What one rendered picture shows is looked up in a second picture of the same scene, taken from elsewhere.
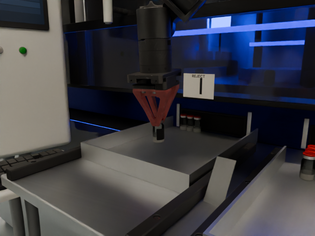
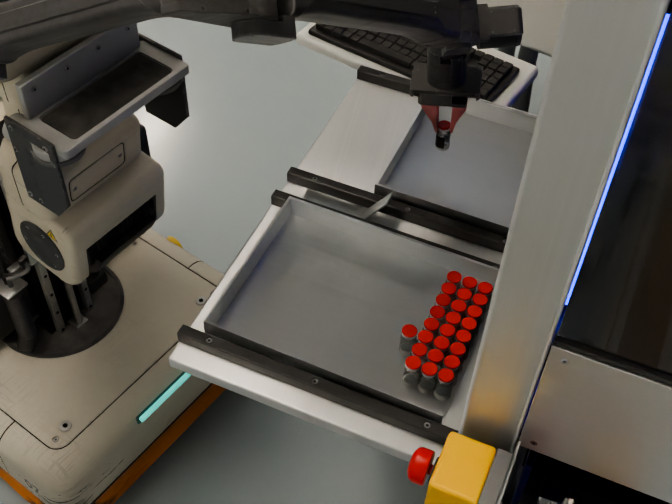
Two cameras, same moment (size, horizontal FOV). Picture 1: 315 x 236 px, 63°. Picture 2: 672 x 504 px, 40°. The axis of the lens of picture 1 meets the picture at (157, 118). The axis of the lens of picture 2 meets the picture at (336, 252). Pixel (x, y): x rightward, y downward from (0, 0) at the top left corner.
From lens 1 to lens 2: 130 cm
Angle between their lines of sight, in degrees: 71
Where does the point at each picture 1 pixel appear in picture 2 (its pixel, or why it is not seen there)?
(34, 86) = not seen: outside the picture
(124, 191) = (366, 156)
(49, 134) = (539, 33)
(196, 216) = (340, 206)
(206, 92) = not seen: hidden behind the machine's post
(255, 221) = (344, 241)
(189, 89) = not seen: hidden behind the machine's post
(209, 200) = (365, 212)
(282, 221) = (350, 258)
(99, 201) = (344, 145)
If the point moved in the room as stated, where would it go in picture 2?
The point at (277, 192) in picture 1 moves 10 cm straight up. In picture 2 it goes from (404, 264) to (410, 218)
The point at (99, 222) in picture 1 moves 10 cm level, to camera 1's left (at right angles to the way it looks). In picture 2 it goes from (316, 154) to (303, 114)
